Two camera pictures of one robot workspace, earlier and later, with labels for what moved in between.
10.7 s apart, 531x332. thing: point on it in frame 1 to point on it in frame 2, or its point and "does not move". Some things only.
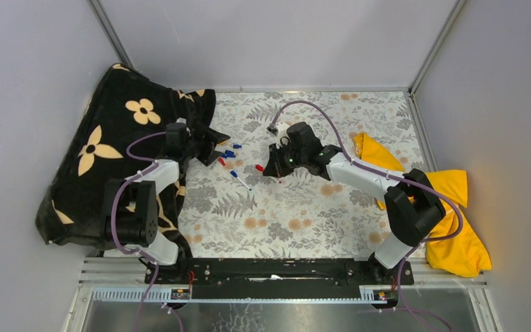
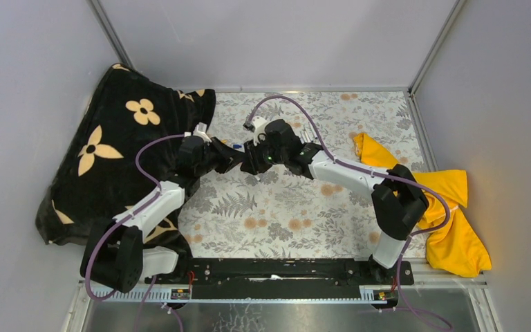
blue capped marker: x=235 y=175 to x=247 y=167
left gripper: x=211 y=137 to x=229 y=156
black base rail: x=278 y=279 does not move
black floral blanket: x=124 y=130 does not move
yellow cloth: x=463 y=254 does not move
